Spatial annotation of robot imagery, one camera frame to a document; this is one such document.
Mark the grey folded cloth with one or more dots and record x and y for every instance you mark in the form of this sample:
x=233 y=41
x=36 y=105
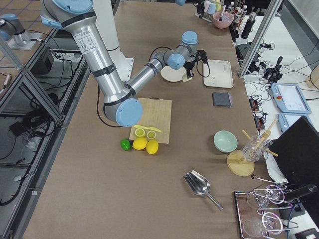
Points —
x=222 y=99

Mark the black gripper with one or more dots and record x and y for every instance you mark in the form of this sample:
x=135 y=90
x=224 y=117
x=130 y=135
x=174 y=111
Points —
x=190 y=65

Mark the lemon slice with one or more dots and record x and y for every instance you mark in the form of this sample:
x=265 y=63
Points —
x=151 y=134
x=140 y=132

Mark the black monitor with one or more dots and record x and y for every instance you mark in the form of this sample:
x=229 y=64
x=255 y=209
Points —
x=298 y=153

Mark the mirror tray with glasses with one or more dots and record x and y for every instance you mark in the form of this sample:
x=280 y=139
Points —
x=258 y=213

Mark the yellow plastic knife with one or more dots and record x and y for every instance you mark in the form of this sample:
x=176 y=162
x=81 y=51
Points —
x=148 y=128

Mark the black thermos bottle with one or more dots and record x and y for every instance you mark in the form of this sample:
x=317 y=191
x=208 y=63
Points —
x=248 y=26

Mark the whole lemon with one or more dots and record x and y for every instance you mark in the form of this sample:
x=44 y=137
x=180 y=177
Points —
x=140 y=143
x=152 y=146

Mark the upper whole lemon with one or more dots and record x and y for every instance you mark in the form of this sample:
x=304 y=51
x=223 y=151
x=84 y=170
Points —
x=152 y=146

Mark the wooden mug tree stand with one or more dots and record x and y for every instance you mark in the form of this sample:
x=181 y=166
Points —
x=242 y=162

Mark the cream round plate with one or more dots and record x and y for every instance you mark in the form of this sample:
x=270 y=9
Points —
x=172 y=75

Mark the pink bowl of ice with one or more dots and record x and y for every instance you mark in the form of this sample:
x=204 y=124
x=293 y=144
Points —
x=227 y=19

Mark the pale green bowl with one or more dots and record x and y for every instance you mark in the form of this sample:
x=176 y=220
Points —
x=225 y=141

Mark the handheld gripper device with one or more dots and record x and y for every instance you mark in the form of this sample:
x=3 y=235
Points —
x=273 y=74

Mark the green lime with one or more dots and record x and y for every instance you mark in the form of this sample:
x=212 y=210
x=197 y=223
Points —
x=126 y=144

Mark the bamboo cutting board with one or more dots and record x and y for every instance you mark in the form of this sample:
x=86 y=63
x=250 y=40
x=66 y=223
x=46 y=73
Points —
x=157 y=113

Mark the metal ice scoop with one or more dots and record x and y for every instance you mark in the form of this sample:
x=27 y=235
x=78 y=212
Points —
x=200 y=186

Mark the cream rabbit print tray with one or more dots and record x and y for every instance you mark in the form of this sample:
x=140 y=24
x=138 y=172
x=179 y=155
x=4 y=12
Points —
x=218 y=73

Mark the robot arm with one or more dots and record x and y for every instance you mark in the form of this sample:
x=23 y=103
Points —
x=91 y=24
x=182 y=2

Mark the lower whole lemon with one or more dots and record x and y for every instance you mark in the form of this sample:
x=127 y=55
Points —
x=140 y=143

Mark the clear glass on stand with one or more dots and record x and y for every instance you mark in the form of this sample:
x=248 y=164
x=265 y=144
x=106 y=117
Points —
x=253 y=153

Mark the upper lemon slice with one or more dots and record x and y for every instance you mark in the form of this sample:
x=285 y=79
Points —
x=151 y=134

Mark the white cup rack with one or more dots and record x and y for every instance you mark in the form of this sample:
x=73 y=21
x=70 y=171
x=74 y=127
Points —
x=207 y=17

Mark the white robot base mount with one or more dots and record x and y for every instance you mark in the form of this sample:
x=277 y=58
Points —
x=107 y=29

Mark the lower lemon slice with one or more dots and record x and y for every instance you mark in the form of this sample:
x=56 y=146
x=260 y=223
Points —
x=140 y=132

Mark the blue cup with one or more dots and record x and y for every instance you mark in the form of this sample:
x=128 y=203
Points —
x=212 y=8

